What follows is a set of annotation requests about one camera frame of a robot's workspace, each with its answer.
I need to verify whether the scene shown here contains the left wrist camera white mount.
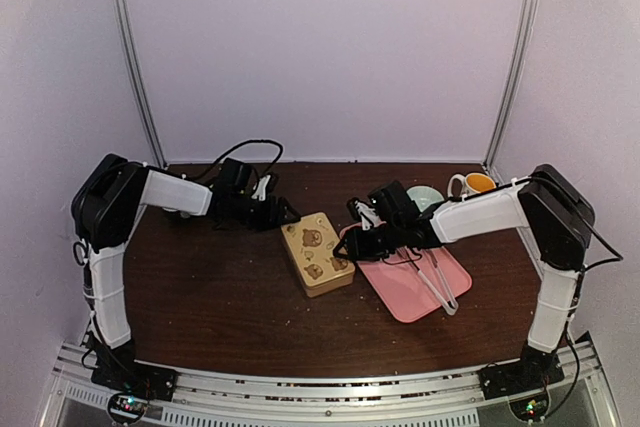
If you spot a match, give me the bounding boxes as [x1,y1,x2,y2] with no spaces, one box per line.
[251,173,279,202]

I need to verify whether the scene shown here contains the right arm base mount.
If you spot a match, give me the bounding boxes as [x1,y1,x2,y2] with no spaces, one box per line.
[477,345,565,400]

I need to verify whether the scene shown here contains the small white bowl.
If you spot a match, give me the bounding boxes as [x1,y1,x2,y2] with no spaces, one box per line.
[163,207,192,219]

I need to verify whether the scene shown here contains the floral white mug yellow inside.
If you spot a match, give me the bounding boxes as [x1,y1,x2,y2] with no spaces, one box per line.
[447,172,497,197]

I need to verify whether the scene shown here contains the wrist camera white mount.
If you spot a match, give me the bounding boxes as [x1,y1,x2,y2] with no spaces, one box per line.
[346,197,384,231]
[251,173,279,202]

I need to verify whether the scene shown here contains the rectangular tin box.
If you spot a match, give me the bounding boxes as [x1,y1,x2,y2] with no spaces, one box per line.
[289,248,355,298]

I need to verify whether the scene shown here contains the clear plastic tongs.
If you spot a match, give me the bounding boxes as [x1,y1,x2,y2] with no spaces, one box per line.
[407,249,459,316]

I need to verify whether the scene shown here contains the light blue striped bowl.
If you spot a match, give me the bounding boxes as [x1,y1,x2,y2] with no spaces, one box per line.
[407,185,445,212]

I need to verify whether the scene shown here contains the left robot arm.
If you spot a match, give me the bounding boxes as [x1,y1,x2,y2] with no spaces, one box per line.
[71,153,303,349]

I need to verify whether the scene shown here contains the aluminium frame rail right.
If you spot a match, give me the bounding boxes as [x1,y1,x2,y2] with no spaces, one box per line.
[483,0,539,172]

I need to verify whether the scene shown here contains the pink plastic tray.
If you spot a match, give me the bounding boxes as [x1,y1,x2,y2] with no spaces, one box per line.
[356,247,472,323]

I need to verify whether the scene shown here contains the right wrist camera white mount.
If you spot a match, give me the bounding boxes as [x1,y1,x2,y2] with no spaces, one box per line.
[346,197,384,231]

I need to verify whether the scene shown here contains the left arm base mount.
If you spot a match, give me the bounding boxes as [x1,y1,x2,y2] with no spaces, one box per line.
[87,332,177,401]

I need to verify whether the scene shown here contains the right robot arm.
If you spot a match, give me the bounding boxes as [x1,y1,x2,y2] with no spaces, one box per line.
[333,164,595,389]

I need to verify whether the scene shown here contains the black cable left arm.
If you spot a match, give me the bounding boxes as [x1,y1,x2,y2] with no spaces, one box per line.
[189,138,285,183]

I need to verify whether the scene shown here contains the aluminium frame post left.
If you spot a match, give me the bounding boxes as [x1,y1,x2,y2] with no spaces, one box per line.
[113,0,168,167]

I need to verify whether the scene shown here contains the bear print tin lid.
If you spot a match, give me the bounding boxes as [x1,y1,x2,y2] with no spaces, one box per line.
[279,211,356,288]

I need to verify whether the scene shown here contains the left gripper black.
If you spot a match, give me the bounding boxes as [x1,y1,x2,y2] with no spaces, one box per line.
[232,193,301,233]

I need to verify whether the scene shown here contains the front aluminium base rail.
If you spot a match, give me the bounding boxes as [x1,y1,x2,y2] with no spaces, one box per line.
[35,341,621,426]

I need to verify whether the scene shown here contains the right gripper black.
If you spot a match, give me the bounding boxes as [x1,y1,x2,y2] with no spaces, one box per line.
[334,219,404,262]

